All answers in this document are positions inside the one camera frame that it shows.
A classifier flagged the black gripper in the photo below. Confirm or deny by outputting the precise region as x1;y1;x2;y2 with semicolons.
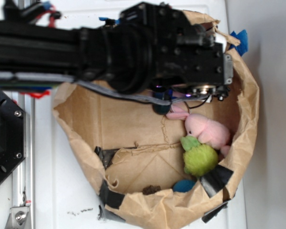
120;2;233;100

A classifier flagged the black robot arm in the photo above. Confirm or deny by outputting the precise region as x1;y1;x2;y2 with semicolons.
0;0;233;105

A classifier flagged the blue tape piece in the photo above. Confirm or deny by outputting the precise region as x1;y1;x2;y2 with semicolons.
229;30;249;56

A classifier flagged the pink plush bunny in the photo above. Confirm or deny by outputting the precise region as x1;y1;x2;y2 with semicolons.
166;105;231;158

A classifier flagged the green plush toy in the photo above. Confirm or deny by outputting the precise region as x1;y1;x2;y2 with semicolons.
180;135;218;177

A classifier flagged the brown paper bag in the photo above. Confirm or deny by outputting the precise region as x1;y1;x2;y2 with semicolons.
51;9;260;229

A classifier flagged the blue ball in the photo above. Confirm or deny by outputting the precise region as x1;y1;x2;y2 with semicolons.
173;179;196;193

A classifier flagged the grey ribbon cable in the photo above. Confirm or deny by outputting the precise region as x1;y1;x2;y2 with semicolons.
0;71;214;107

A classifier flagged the black octagonal mount plate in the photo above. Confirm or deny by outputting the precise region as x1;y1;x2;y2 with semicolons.
0;90;25;185

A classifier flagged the aluminium rail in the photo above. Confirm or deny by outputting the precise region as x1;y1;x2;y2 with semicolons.
5;92;35;229

